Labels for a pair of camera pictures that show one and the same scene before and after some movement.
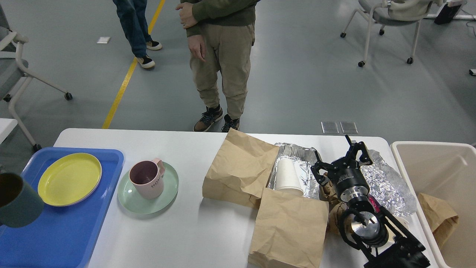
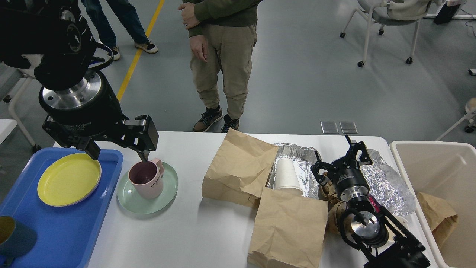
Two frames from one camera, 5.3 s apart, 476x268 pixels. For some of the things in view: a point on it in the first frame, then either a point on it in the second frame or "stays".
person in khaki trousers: [220, 34] stays
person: [132, 14] -> [124, 12]
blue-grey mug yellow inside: [21, 204] -> [16, 239]
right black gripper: [348, 179] stays
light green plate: [129, 200] stays
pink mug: [147, 176] stays
